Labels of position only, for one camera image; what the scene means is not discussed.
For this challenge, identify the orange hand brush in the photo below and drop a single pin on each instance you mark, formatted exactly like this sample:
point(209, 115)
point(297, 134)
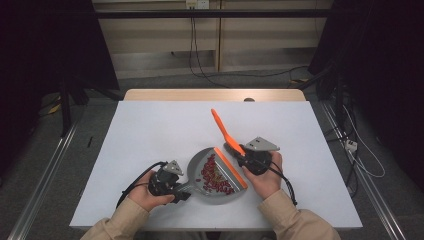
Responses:
point(221, 126)

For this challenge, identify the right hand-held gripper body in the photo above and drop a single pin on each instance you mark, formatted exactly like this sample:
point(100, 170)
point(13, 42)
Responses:
point(258, 160)

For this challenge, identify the black horizontal bar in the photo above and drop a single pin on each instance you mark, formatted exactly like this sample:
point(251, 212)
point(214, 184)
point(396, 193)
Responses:
point(233, 13)

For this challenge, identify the red and green beans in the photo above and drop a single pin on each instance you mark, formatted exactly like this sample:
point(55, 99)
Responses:
point(215, 176)

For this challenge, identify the black curtain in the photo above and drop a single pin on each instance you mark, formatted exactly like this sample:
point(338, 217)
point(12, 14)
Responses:
point(40, 50)
point(383, 66)

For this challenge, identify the metal floor rail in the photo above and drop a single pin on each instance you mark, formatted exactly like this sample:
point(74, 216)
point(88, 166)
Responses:
point(43, 180)
point(376, 200)

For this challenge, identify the white wall socket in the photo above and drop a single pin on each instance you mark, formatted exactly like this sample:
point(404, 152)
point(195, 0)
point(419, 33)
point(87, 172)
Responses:
point(197, 4)

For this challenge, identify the small black floor item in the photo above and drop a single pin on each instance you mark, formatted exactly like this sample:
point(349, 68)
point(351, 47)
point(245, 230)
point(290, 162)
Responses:
point(90, 141)

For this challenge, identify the yellow tape piece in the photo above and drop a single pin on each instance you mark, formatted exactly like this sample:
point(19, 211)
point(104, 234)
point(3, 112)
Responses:
point(300, 80)
point(55, 108)

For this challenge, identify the grey dustpan with orange lip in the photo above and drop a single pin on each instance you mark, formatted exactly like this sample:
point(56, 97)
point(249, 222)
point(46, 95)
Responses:
point(200, 196)

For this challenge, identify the white power adapter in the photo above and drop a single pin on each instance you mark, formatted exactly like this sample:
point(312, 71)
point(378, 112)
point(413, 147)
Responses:
point(351, 145)

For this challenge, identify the person's right hand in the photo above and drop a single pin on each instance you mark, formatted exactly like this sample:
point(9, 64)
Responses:
point(266, 183)

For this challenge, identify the person's left hand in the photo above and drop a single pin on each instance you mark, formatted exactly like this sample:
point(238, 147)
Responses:
point(143, 196)

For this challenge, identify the black metal stand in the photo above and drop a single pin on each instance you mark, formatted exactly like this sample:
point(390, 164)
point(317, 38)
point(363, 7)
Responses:
point(338, 96)
point(65, 106)

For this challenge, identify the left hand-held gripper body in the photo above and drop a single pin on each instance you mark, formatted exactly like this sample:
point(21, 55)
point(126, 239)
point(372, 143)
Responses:
point(165, 181)

